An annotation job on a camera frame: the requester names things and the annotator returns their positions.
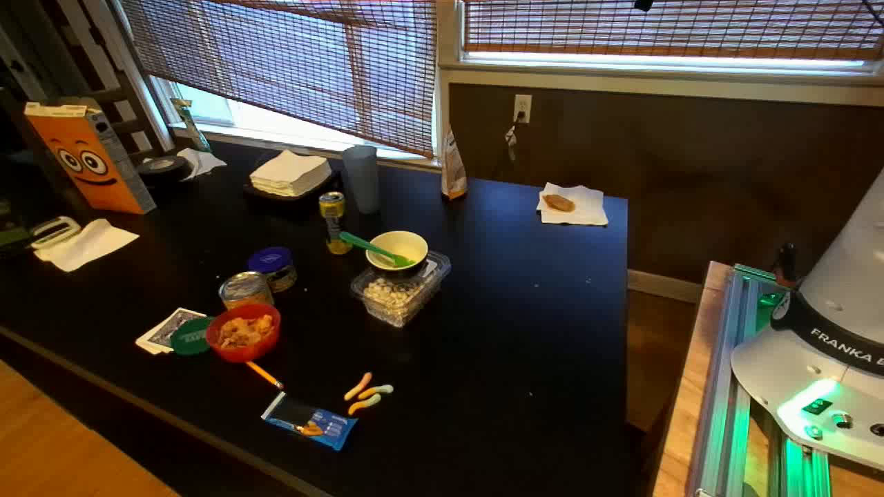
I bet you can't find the teal orange gummy worm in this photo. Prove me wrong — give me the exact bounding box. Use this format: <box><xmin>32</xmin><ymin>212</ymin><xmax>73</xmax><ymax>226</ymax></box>
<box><xmin>346</xmin><ymin>393</ymin><xmax>385</xmax><ymax>416</ymax></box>

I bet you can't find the jar with blue lid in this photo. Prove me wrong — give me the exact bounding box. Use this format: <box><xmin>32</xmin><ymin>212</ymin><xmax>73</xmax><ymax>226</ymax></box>
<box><xmin>244</xmin><ymin>242</ymin><xmax>302</xmax><ymax>296</ymax></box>

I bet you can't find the orange pencil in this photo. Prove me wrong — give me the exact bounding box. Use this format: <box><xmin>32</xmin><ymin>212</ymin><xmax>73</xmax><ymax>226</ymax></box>
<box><xmin>244</xmin><ymin>358</ymin><xmax>288</xmax><ymax>393</ymax></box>

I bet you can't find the flat white paper napkin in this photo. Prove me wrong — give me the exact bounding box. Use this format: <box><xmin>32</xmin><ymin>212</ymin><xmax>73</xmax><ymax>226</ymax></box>
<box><xmin>37</xmin><ymin>215</ymin><xmax>141</xmax><ymax>275</ymax></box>

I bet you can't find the grey plastic cup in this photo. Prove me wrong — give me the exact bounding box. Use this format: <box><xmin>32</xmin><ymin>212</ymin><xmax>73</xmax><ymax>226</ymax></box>
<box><xmin>344</xmin><ymin>144</ymin><xmax>382</xmax><ymax>217</ymax></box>

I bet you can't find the black round dish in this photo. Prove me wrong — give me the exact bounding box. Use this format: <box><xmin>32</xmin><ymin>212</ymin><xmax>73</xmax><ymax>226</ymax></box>
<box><xmin>137</xmin><ymin>151</ymin><xmax>193</xmax><ymax>184</ymax></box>

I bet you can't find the green orange gummy worm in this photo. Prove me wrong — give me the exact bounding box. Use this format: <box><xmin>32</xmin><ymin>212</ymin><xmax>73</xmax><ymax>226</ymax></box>
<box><xmin>356</xmin><ymin>380</ymin><xmax>398</xmax><ymax>404</ymax></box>

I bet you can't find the crumpled white paper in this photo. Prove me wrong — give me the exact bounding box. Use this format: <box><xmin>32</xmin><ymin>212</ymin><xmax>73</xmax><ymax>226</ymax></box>
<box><xmin>175</xmin><ymin>147</ymin><xmax>229</xmax><ymax>183</ymax></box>

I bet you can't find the white napkin under cookie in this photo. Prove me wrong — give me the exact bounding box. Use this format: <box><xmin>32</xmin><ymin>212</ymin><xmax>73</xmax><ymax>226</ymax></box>
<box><xmin>537</xmin><ymin>179</ymin><xmax>610</xmax><ymax>229</ymax></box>

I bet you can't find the orange pink gummy worm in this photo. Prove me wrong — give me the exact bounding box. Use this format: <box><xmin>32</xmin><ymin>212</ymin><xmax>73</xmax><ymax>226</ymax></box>
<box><xmin>344</xmin><ymin>369</ymin><xmax>375</xmax><ymax>404</ymax></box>

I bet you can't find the brown cookie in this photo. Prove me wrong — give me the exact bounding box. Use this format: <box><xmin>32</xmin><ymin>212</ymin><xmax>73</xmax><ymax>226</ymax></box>
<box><xmin>541</xmin><ymin>191</ymin><xmax>579</xmax><ymax>215</ymax></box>

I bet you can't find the narrow bamboo window blind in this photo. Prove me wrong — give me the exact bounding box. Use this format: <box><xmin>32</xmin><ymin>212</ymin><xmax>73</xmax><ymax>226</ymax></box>
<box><xmin>461</xmin><ymin>0</ymin><xmax>884</xmax><ymax>64</ymax></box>

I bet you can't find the small white plastic device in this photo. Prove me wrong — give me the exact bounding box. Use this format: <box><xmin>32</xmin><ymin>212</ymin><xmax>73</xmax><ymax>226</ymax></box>
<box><xmin>27</xmin><ymin>212</ymin><xmax>83</xmax><ymax>245</ymax></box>

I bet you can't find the white slatted wooden frame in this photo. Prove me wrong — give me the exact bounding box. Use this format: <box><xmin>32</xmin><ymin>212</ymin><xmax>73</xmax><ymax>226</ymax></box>
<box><xmin>37</xmin><ymin>0</ymin><xmax>177</xmax><ymax>157</ymax></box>

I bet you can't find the white foam takeout box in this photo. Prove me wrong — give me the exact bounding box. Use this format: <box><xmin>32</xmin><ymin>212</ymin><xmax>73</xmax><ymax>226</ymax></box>
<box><xmin>246</xmin><ymin>150</ymin><xmax>335</xmax><ymax>201</ymax></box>

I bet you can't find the clear plastic container with nuts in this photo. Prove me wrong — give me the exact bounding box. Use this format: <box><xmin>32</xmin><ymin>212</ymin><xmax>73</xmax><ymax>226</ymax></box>
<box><xmin>348</xmin><ymin>251</ymin><xmax>454</xmax><ymax>331</ymax></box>

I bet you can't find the green round lid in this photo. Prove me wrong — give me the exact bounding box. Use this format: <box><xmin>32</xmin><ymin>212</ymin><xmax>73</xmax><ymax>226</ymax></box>
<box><xmin>168</xmin><ymin>314</ymin><xmax>215</xmax><ymax>358</ymax></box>

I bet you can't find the open glass jar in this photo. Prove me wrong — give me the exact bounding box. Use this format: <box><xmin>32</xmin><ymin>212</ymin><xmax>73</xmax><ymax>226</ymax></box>
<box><xmin>215</xmin><ymin>267</ymin><xmax>276</xmax><ymax>313</ymax></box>

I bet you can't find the red bowl with cereal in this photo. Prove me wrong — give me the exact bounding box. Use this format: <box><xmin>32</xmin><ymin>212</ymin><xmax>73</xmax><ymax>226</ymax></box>
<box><xmin>204</xmin><ymin>302</ymin><xmax>286</xmax><ymax>365</ymax></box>

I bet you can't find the blue snack packet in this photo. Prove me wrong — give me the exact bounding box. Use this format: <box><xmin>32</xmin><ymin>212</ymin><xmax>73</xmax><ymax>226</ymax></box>
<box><xmin>259</xmin><ymin>389</ymin><xmax>359</xmax><ymax>454</ymax></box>

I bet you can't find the wide bamboo window blind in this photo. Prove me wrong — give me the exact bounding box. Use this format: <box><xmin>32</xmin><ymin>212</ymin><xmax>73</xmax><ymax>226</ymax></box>
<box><xmin>119</xmin><ymin>0</ymin><xmax>439</xmax><ymax>161</ymax></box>

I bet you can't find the white bowl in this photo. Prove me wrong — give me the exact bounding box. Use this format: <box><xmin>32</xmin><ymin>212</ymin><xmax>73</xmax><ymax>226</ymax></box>
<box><xmin>363</xmin><ymin>226</ymin><xmax>432</xmax><ymax>275</ymax></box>

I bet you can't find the green plastic spoon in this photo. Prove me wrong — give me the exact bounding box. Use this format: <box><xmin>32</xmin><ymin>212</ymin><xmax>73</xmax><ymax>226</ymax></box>
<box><xmin>338</xmin><ymin>229</ymin><xmax>417</xmax><ymax>270</ymax></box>

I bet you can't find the white wall outlet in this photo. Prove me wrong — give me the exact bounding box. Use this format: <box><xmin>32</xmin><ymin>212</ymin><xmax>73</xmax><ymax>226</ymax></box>
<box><xmin>512</xmin><ymin>90</ymin><xmax>537</xmax><ymax>126</ymax></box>

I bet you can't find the orange cereal box with face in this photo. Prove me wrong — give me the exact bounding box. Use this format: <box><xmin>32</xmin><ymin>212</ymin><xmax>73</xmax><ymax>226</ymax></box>
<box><xmin>22</xmin><ymin>96</ymin><xmax>159</xmax><ymax>217</ymax></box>

